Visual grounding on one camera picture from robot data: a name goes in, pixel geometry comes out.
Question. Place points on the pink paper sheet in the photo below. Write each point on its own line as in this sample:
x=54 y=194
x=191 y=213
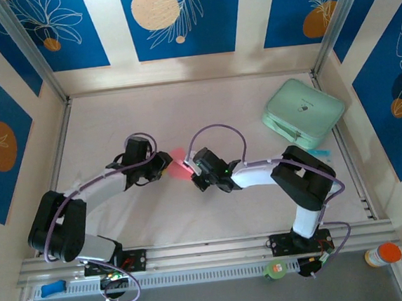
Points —
x=178 y=170

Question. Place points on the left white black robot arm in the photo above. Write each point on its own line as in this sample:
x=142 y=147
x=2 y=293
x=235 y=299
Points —
x=100 y=245

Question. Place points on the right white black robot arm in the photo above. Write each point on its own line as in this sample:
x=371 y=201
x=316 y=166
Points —
x=305 y=219

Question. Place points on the long blue white packet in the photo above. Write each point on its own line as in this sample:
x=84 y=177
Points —
x=322 y=152

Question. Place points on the mint green zipper pouch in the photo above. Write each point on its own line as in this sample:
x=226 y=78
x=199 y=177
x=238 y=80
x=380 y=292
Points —
x=306 y=102

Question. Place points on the green tape roll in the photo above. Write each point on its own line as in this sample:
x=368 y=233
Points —
x=275 y=270

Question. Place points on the blue bone-shaped sponge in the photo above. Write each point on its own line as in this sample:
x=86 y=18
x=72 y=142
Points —
x=53 y=289

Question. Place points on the orange-capped bottle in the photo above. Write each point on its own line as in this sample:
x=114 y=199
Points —
x=386 y=254

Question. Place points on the wide aluminium mounting rail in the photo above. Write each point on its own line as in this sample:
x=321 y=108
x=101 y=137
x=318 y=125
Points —
x=210 y=253

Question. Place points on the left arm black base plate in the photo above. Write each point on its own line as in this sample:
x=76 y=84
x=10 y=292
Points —
x=136 y=260

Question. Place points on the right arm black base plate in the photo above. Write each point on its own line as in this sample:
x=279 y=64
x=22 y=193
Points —
x=279 y=245

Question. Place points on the aluminium frame post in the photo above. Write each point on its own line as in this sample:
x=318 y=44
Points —
x=339 y=18
x=26 y=46

